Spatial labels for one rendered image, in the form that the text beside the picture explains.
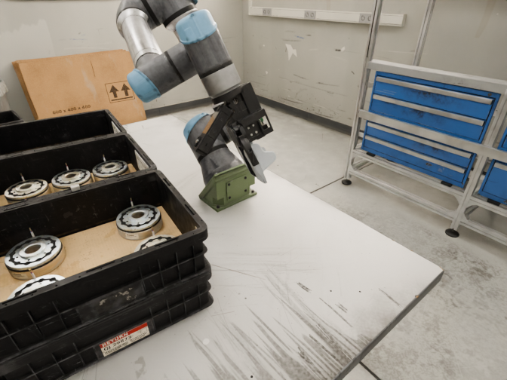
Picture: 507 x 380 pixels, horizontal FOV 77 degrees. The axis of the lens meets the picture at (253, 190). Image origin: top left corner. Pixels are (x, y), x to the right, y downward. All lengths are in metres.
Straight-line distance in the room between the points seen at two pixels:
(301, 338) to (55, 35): 3.57
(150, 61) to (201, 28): 0.17
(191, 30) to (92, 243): 0.51
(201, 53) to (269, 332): 0.59
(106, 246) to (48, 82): 3.02
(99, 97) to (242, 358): 3.36
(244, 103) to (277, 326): 0.49
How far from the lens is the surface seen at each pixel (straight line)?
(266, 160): 0.70
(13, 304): 0.61
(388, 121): 2.33
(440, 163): 2.27
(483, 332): 1.91
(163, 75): 0.77
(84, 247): 0.83
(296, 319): 0.77
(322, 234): 0.99
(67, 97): 3.75
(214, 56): 0.67
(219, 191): 1.04
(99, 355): 0.75
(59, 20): 3.88
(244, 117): 0.69
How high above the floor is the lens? 1.32
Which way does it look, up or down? 32 degrees down
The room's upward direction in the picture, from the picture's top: straight up
